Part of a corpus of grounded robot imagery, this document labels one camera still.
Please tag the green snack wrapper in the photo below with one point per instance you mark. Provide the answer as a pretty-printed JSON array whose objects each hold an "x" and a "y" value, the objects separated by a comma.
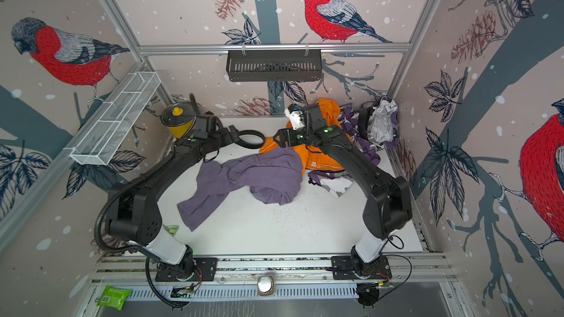
[{"x": 172, "y": 229}]

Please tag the green wipes packet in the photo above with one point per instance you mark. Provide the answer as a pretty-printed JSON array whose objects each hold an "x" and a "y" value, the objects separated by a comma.
[{"x": 114, "y": 298}]

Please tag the white wire mesh shelf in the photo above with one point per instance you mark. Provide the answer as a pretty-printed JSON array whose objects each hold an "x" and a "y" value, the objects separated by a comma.
[{"x": 104, "y": 138}]

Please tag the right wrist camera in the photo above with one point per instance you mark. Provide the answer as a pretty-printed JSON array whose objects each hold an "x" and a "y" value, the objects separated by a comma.
[{"x": 294, "y": 114}]

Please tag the lavender purple trousers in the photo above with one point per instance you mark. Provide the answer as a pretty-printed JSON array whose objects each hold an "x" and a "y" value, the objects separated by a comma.
[{"x": 272, "y": 178}]

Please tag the purple camouflage trousers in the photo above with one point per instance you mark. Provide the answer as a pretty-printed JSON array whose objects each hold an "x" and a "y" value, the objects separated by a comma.
[{"x": 382, "y": 134}]

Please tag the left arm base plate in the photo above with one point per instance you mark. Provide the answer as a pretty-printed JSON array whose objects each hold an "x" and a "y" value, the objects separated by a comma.
[{"x": 189, "y": 270}]

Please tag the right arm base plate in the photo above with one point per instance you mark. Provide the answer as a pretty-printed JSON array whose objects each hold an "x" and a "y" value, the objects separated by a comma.
[{"x": 348, "y": 267}]

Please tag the yellow pot with lid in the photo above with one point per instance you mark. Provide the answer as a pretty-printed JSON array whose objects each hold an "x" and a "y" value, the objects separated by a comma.
[{"x": 179, "y": 118}]

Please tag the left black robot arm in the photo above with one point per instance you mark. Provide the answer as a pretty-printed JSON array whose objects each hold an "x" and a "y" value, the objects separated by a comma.
[{"x": 131, "y": 219}]

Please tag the black hanging basket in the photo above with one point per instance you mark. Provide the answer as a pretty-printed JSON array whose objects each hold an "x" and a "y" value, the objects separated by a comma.
[{"x": 274, "y": 66}]

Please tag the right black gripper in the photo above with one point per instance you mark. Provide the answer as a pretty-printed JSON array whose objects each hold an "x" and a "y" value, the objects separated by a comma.
[{"x": 292, "y": 139}]

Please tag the orange trousers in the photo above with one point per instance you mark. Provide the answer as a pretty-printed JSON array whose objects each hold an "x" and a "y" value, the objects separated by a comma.
[{"x": 312, "y": 158}]

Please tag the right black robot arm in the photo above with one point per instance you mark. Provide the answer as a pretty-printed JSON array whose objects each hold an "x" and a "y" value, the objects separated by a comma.
[{"x": 388, "y": 206}]

